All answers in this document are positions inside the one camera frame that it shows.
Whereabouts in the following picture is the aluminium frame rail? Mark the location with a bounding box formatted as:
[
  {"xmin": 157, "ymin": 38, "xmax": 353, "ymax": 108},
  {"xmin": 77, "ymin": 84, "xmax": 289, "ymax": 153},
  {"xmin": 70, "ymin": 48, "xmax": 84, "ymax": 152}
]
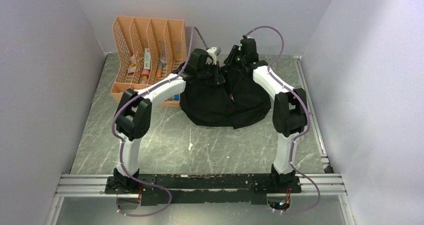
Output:
[{"xmin": 55, "ymin": 173, "xmax": 347, "ymax": 198}]

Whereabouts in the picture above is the peach plastic desk organizer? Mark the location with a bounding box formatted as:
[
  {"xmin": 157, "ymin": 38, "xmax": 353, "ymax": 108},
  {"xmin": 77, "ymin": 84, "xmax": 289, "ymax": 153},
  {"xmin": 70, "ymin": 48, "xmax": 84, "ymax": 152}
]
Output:
[{"xmin": 111, "ymin": 16, "xmax": 188, "ymax": 102}]

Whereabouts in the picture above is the red white staples box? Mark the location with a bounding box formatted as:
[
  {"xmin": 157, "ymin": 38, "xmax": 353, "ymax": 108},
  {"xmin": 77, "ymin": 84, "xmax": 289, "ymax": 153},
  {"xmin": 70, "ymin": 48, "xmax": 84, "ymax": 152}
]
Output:
[{"xmin": 127, "ymin": 63, "xmax": 136, "ymax": 74}]

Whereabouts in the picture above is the pink crayon tube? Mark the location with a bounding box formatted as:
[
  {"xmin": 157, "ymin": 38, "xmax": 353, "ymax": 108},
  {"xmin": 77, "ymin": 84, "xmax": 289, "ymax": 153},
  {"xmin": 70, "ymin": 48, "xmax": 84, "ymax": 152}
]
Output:
[{"xmin": 139, "ymin": 69, "xmax": 150, "ymax": 85}]

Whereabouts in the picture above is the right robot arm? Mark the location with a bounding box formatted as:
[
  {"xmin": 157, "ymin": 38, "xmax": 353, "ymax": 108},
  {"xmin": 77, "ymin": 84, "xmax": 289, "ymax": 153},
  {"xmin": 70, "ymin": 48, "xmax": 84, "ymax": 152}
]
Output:
[{"xmin": 224, "ymin": 35, "xmax": 310, "ymax": 185}]

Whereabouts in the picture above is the teal stationery box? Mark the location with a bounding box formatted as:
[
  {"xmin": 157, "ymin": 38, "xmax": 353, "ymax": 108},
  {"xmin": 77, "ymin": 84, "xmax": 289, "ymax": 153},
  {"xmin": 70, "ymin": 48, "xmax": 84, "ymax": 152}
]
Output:
[{"xmin": 143, "ymin": 48, "xmax": 151, "ymax": 70}]

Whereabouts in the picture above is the black student backpack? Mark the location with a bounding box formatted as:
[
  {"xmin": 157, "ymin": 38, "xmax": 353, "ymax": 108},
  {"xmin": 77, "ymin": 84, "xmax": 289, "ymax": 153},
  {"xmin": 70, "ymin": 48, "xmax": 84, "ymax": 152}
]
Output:
[{"xmin": 179, "ymin": 63, "xmax": 271, "ymax": 129}]

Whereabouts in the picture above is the orange marker pen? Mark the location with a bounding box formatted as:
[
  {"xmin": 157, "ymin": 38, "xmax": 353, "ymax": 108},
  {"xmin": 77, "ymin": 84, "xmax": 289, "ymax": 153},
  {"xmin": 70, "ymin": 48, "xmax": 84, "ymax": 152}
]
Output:
[{"xmin": 156, "ymin": 58, "xmax": 166, "ymax": 78}]

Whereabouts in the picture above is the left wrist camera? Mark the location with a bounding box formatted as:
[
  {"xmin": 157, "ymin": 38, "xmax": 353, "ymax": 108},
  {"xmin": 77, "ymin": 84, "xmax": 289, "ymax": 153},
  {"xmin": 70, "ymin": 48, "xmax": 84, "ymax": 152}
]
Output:
[{"xmin": 206, "ymin": 46, "xmax": 222, "ymax": 65}]

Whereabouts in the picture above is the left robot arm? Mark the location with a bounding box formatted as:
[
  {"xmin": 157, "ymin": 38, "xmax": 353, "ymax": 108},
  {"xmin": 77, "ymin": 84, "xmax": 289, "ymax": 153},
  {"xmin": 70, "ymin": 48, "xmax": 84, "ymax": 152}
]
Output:
[{"xmin": 112, "ymin": 47, "xmax": 221, "ymax": 191}]

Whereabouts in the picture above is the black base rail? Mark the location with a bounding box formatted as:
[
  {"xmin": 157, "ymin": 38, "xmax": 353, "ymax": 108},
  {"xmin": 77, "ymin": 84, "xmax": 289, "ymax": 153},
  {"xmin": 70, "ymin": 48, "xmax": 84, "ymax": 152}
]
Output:
[{"xmin": 104, "ymin": 172, "xmax": 302, "ymax": 206}]

